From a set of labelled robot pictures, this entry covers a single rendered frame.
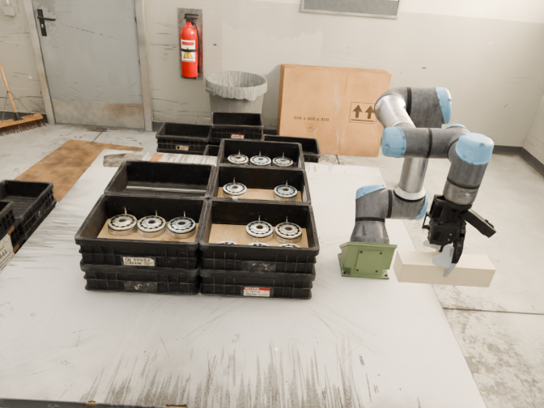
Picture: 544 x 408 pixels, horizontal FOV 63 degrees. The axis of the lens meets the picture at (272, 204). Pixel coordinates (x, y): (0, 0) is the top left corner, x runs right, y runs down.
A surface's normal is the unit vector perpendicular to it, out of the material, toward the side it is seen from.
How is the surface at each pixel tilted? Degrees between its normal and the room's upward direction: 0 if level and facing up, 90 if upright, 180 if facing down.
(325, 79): 82
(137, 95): 90
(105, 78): 90
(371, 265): 90
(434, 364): 0
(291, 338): 0
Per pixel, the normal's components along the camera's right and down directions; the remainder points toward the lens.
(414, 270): -0.01, 0.51
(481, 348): 0.07, -0.86
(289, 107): 0.00, 0.30
